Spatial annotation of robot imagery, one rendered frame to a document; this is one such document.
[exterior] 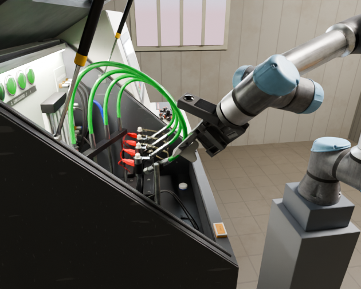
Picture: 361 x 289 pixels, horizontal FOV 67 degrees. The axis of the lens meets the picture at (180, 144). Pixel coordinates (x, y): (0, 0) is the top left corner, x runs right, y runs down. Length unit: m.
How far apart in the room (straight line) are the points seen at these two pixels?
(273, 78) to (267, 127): 3.19
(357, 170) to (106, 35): 1.01
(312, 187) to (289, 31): 2.58
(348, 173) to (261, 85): 0.59
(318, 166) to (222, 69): 2.33
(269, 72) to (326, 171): 0.63
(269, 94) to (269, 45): 2.90
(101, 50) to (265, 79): 0.81
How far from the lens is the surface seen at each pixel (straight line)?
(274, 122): 3.72
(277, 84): 0.53
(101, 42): 1.20
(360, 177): 1.03
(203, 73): 3.21
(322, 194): 1.14
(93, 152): 1.01
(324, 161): 1.08
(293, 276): 1.27
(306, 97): 0.62
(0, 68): 0.69
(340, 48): 0.90
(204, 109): 0.64
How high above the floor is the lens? 1.53
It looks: 25 degrees down
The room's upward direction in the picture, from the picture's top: straight up
